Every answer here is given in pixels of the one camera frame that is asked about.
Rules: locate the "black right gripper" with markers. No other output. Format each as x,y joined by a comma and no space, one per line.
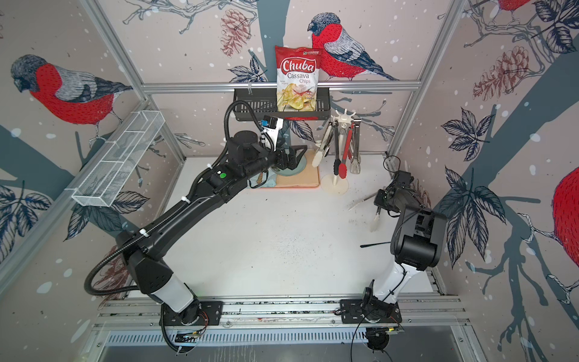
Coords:
378,200

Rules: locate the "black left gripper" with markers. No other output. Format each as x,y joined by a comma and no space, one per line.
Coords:
292,161

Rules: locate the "cream handled utensil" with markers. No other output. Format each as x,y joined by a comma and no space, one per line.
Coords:
355,148

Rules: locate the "black steel tongs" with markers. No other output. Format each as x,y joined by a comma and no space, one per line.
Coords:
336,138

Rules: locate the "red silicone tongs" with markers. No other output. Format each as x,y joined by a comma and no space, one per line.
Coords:
343,169

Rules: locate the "plain steel tongs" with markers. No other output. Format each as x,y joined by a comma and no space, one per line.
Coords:
373,212

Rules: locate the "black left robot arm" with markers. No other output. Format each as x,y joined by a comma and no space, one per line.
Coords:
249,151

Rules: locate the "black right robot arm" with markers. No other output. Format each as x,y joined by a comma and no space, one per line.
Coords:
417,240

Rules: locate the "cream utensil rack stand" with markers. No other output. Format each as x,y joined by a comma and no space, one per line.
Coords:
336,183

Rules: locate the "green ceramic plate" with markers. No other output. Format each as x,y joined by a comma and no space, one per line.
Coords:
288,172

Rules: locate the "orange tray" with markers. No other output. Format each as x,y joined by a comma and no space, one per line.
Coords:
307,178

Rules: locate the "Chuba cassava chips bag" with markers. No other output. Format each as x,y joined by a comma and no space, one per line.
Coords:
297,79

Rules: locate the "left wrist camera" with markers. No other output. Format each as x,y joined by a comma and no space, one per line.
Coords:
272,127

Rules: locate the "black wire shelf basket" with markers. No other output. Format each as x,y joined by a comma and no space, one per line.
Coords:
263,103

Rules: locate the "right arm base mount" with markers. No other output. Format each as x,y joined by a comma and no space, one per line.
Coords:
368,309

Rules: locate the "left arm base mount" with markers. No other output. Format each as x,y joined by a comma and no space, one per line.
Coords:
200,313

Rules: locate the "white mesh wall basket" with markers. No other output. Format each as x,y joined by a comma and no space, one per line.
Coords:
108,177

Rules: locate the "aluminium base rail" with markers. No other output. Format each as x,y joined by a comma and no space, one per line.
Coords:
253,321

